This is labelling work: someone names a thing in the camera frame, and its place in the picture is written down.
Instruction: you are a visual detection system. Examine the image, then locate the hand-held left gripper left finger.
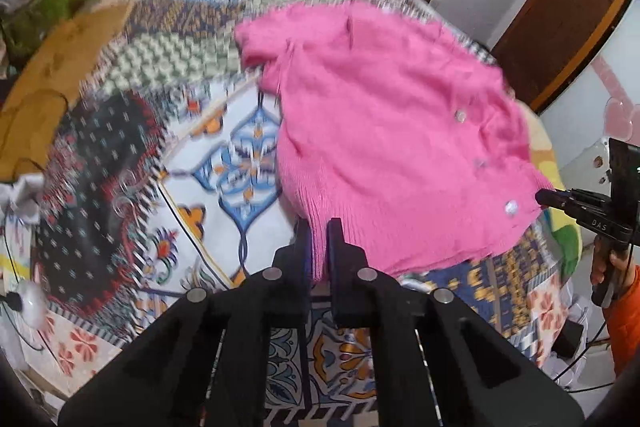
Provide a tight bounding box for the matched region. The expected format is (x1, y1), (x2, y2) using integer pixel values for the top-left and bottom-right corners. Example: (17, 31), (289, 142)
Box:
(57, 217), (313, 427)

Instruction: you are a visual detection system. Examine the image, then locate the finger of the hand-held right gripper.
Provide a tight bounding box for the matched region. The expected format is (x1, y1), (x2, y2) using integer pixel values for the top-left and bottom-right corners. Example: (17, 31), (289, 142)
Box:
(535, 188), (608, 222)

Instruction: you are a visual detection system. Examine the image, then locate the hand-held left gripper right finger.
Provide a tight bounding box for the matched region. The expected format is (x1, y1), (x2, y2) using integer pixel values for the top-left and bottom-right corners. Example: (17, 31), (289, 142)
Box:
(325, 217), (586, 427)

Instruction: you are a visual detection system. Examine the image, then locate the pink knitted cardigan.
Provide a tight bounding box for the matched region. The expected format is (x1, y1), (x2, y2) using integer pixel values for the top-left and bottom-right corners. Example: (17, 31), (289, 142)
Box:
(234, 1), (555, 282)

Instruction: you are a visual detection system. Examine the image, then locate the person's right forearm orange sleeve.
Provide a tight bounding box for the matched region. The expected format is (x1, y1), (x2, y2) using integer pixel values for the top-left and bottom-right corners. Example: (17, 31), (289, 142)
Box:
(601, 263), (640, 378)

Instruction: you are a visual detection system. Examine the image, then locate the person's right hand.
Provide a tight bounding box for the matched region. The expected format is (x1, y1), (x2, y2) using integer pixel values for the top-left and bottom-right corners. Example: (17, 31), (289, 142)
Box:
(590, 234), (640, 290)

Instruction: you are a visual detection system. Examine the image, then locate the cartoon print bedsheet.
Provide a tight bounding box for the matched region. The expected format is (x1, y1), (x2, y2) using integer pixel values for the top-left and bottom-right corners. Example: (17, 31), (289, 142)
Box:
(517, 104), (583, 280)

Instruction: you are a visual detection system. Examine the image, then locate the patchwork patterned blanket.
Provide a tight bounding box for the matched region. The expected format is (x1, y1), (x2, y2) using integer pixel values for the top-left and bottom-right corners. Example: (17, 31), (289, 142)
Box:
(30, 0), (583, 427)

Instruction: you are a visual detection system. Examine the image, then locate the black power adapter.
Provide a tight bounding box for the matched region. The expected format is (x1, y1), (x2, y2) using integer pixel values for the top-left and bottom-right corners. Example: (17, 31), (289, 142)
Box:
(552, 321), (584, 359)

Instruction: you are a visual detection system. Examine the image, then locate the brown wooden room door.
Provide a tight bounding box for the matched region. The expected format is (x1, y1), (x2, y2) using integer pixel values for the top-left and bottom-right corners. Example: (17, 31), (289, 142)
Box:
(487, 0), (637, 114)

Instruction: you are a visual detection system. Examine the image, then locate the white round device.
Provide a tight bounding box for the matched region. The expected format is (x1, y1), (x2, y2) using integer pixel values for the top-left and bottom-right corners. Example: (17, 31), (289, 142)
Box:
(14, 281), (50, 334)

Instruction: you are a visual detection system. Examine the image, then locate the white crumpled cloth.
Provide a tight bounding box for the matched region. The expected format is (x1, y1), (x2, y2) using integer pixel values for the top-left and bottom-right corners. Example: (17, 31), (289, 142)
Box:
(0, 174), (46, 225)

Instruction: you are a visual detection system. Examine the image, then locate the wooden lap desk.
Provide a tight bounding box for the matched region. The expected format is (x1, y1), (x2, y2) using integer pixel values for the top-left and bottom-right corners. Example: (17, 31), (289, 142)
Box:
(0, 2), (133, 182)

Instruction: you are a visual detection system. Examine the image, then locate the green fabric hamper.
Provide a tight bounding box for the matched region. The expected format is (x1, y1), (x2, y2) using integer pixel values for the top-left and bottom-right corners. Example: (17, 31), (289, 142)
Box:
(0, 0), (108, 62)

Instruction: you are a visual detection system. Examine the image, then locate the black cable on lap desk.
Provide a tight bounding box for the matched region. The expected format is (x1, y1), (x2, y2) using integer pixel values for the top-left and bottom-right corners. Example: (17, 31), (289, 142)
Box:
(0, 89), (71, 180)

